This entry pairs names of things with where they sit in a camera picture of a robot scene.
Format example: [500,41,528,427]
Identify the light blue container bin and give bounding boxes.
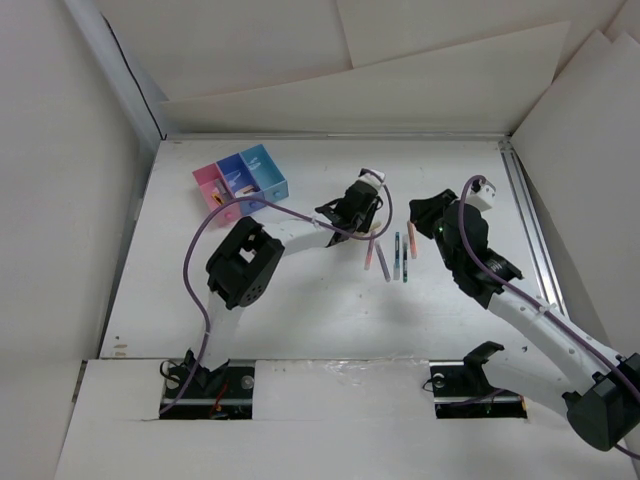
[240,144,289,203]

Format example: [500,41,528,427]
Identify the orange highlighter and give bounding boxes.
[407,220,418,260]

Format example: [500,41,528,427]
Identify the right aluminium rail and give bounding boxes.
[498,140,566,313]

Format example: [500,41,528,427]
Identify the pink highlighter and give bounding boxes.
[364,239,375,271]

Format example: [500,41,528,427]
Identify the dark blue container bin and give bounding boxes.
[217,153,264,215]

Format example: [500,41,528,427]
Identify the yellow utility knife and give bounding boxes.
[211,193,226,207]

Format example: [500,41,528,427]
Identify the purple highlighter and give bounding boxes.
[374,240,391,283]

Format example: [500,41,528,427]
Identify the blue gel pen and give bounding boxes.
[393,231,401,281]

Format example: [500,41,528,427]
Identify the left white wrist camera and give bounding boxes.
[358,168,386,191]

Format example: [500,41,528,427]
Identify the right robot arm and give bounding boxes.
[409,189,639,451]

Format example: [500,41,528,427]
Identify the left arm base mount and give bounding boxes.
[159,350,256,421]

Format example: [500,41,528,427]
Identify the light blue pen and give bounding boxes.
[214,178,227,197]

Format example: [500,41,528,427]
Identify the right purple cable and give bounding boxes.
[459,174,640,459]

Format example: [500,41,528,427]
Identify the pink container bin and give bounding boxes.
[192,163,241,227]

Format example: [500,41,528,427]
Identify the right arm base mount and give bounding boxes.
[422,341,528,420]

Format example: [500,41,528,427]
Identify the green gel pen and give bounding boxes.
[402,235,409,283]

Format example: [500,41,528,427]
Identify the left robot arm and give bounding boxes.
[188,172,384,397]

